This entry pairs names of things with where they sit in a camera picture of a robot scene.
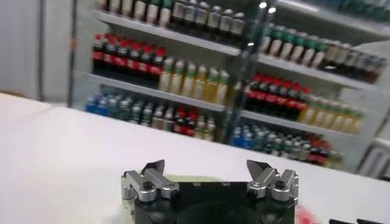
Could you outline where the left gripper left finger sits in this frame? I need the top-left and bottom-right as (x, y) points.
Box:
(121, 159), (180, 204)

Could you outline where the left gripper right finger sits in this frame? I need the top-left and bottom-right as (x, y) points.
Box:
(246, 159), (300, 202)

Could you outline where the light green T-shirt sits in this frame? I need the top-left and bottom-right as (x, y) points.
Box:
(163, 173), (225, 184)

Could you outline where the white-cap pale-label bottle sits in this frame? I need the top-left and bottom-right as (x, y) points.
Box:
(282, 137), (294, 158)
(272, 135), (285, 156)

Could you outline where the white-cap dark drink bottle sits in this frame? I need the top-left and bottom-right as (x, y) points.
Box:
(141, 103), (154, 127)
(230, 12), (246, 45)
(299, 140), (310, 162)
(183, 0), (197, 33)
(219, 8), (234, 42)
(208, 5), (222, 39)
(172, 0), (186, 30)
(194, 1), (210, 36)
(130, 102), (143, 124)
(289, 139), (301, 160)

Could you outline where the green-tinted water bottle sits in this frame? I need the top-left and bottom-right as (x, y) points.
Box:
(263, 133), (275, 155)
(108, 97), (120, 119)
(118, 99), (132, 122)
(254, 131), (266, 152)

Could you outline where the blue-label water bottle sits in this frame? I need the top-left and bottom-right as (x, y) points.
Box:
(233, 127), (245, 149)
(96, 96), (109, 117)
(86, 94), (98, 114)
(243, 129), (255, 150)

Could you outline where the yellow tea bottle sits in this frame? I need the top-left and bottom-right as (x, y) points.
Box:
(196, 115), (207, 139)
(302, 97), (316, 125)
(331, 103), (346, 132)
(325, 149), (336, 169)
(204, 67), (219, 103)
(322, 100), (336, 130)
(341, 105), (355, 134)
(205, 117), (217, 142)
(333, 150), (345, 170)
(193, 65), (208, 101)
(215, 69), (230, 107)
(158, 57), (173, 93)
(182, 62), (197, 98)
(312, 99), (326, 128)
(170, 59), (185, 96)

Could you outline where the beige-label dark drink bottle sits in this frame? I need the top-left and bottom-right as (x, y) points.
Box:
(325, 41), (339, 71)
(152, 105), (165, 130)
(334, 44), (349, 74)
(163, 107), (176, 132)

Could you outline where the white side table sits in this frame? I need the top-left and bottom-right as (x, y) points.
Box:
(356, 133), (390, 183)

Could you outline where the green-cap white-label tea bottle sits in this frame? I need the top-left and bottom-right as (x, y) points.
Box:
(133, 0), (148, 21)
(121, 0), (135, 18)
(314, 41), (328, 69)
(280, 30), (295, 61)
(146, 0), (161, 25)
(303, 38), (318, 67)
(158, 0), (174, 29)
(291, 33), (307, 64)
(261, 27), (272, 55)
(108, 0), (122, 14)
(269, 29), (284, 58)

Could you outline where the black cabinet post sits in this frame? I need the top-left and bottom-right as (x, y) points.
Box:
(224, 0), (277, 146)

